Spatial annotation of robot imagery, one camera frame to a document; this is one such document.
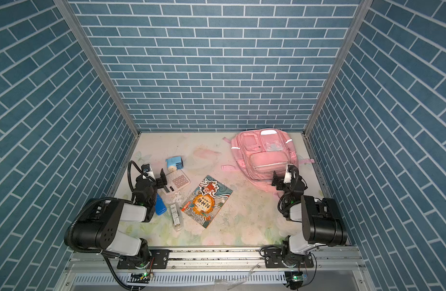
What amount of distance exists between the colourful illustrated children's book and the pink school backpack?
13cm

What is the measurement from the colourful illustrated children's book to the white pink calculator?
75 mm

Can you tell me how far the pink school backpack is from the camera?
98cm

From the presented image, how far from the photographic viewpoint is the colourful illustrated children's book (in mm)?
865

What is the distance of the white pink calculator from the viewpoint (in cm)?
94

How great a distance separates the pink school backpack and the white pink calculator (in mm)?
225
